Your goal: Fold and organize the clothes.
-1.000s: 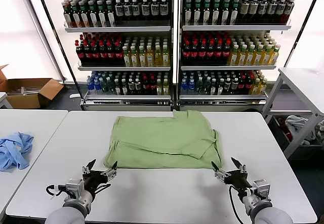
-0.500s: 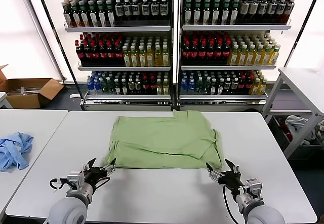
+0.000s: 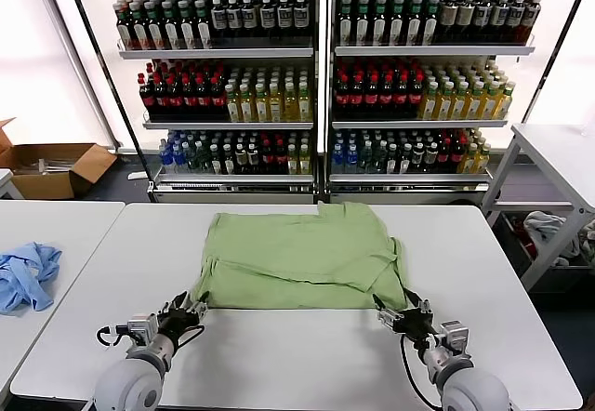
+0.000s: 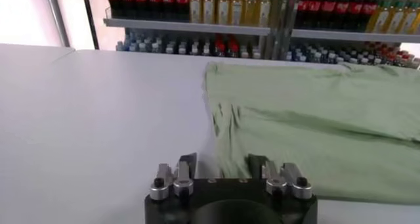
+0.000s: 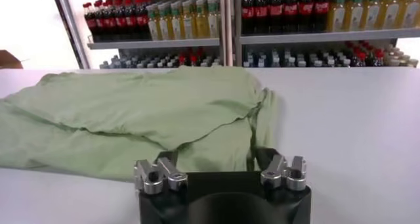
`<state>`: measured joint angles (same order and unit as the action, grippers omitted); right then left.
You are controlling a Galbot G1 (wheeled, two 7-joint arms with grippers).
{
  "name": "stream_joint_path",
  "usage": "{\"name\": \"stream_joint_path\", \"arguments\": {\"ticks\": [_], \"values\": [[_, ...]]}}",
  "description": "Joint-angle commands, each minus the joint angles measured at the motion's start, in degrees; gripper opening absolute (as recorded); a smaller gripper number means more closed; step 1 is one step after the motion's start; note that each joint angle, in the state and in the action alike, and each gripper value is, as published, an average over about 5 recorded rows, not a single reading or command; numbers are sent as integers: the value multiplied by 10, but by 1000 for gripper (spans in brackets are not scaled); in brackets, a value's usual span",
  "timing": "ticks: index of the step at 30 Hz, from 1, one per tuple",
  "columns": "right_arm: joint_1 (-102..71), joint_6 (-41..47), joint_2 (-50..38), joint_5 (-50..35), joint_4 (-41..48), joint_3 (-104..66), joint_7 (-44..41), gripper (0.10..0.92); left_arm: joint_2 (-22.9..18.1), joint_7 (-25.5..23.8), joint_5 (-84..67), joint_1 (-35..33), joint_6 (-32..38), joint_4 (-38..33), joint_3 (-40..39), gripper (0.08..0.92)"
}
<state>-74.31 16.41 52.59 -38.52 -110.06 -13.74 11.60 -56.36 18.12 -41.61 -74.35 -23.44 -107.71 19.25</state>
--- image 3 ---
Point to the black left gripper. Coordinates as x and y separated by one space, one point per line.
181 325

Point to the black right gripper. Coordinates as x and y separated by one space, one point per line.
418 327

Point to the green polo shirt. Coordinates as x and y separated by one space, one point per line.
297 253

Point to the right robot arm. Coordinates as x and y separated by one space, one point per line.
474 388

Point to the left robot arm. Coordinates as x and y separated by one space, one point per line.
135 383

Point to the grey storage bin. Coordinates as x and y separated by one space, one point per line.
509 243

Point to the small white floor object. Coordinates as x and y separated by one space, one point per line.
136 176

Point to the red cloth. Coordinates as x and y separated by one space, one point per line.
527 240

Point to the clear green water bottle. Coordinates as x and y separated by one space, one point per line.
191 157
366 157
203 157
379 157

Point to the white cap dark tea bottle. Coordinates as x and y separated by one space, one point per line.
228 160
417 156
240 157
430 156
404 160
253 157
215 160
392 160

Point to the blue water bottle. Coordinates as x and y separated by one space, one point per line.
165 155
338 157
178 155
352 157

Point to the red cap cola bottle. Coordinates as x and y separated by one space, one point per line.
457 155
415 100
356 100
280 157
217 102
444 155
385 100
370 100
203 102
189 102
267 157
175 102
341 100
400 100
161 102
148 102

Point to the yellow juice bottle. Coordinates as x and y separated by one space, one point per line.
428 106
467 162
293 160
444 106
232 109
458 106
290 109
503 106
488 106
260 109
246 109
275 109
304 109
473 106
481 162
305 160

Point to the white grey cloth pile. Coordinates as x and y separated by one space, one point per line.
544 225

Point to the crumpled light blue cloth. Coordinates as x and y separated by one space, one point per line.
28 276

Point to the open cardboard box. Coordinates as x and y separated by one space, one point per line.
42 188

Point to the white packing material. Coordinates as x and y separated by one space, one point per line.
56 167

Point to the small white table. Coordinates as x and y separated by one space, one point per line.
5 178

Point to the black metal pole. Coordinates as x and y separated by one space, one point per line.
550 57
106 76

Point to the metal drinks shelving rack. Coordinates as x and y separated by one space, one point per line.
223 53
432 51

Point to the green cap tea bottle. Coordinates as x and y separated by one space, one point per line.
379 27
138 30
345 27
186 29
413 27
430 27
396 27
123 30
170 30
202 29
362 27
153 30

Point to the dark drink bottle white label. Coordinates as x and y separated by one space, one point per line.
267 18
301 17
514 17
284 18
482 17
249 19
218 19
234 19
498 17

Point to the beige label dark bottle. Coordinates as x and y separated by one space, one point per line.
464 18
448 18

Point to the red drink bottle white label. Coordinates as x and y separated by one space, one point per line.
530 18

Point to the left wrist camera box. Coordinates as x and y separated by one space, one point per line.
141 327

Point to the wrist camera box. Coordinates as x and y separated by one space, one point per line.
455 334
141 327

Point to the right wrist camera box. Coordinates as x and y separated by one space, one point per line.
455 334

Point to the grey frame white table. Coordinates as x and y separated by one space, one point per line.
553 150

